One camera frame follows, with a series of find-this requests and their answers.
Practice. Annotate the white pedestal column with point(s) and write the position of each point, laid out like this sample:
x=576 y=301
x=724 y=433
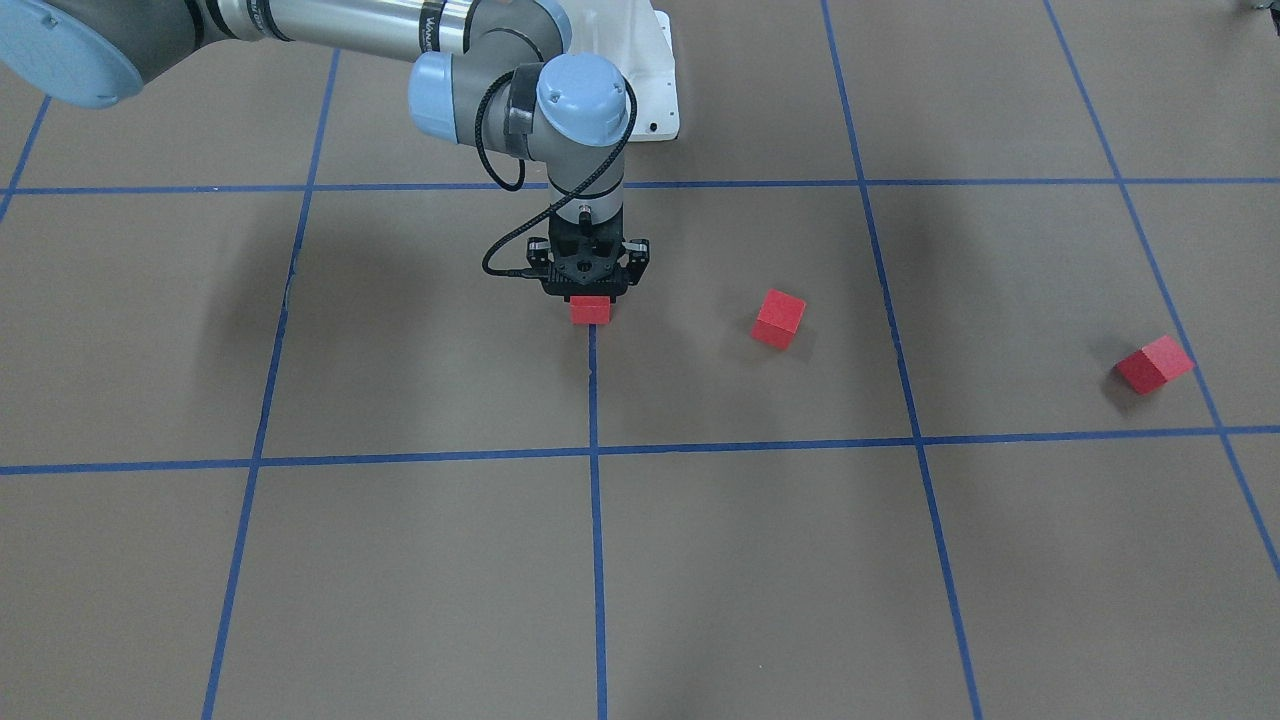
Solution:
x=636 y=37

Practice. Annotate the red cube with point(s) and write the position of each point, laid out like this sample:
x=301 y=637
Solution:
x=591 y=310
x=1155 y=365
x=778 y=319

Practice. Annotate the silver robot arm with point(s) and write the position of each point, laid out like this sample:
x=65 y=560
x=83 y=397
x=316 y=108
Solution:
x=498 y=76

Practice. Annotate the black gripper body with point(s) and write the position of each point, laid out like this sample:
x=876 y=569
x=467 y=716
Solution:
x=637 y=257

